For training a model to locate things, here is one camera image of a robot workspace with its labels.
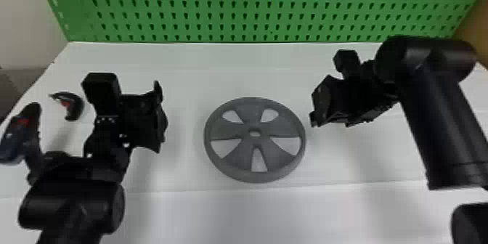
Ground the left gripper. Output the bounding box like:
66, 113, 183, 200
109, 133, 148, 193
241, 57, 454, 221
118, 80, 169, 154

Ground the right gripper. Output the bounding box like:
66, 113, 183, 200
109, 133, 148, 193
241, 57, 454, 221
309, 61, 399, 129

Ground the grey wheel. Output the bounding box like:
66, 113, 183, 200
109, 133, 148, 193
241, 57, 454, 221
203, 96, 307, 184

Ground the black and red curved part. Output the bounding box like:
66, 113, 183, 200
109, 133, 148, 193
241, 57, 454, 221
49, 91, 86, 122

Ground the drill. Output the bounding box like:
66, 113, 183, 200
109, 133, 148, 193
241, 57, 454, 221
0, 101, 44, 166

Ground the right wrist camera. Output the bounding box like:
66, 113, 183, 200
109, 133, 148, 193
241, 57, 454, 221
333, 48, 362, 76

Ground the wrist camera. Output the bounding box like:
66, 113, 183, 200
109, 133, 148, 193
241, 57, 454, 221
81, 72, 123, 118
333, 48, 362, 76

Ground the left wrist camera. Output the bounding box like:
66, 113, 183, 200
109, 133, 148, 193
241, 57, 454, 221
81, 72, 123, 118

